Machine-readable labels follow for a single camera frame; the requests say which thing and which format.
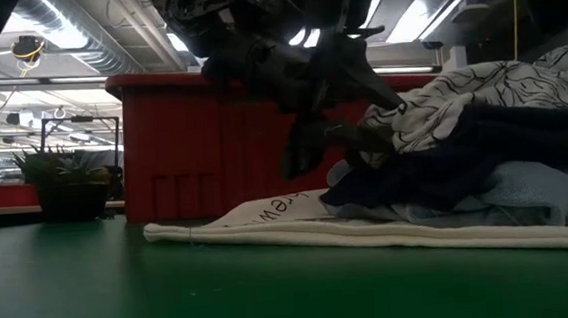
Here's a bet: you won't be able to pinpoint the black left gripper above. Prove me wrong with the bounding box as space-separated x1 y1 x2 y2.
198 20 412 186

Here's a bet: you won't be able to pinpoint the navy garment with white tag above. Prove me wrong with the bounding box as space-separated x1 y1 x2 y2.
313 96 568 221

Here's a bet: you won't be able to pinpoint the small white cloth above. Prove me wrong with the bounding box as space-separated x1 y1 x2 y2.
354 38 568 158

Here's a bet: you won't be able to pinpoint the light blue denim jeans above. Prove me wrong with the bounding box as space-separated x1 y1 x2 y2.
324 156 568 243

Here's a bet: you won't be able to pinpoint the red plastic laundry basket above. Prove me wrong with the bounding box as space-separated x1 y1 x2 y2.
105 51 443 227

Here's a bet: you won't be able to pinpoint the white printed tote bag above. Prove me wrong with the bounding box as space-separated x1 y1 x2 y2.
140 171 568 282

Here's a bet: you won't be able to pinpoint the green table mat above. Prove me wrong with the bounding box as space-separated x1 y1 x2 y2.
0 183 568 318

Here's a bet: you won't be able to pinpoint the long linear light bar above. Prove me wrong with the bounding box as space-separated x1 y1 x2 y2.
0 47 442 105

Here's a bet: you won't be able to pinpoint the small succulent plant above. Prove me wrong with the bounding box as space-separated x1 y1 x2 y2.
10 139 127 227

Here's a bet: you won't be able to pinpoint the red low bench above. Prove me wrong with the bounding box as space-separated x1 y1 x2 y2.
0 180 41 210

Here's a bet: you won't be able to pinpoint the yellow hanging cable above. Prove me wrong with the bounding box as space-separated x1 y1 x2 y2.
508 0 523 62

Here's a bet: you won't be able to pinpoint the yellow black cable reel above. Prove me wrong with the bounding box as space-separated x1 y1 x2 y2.
9 33 48 64

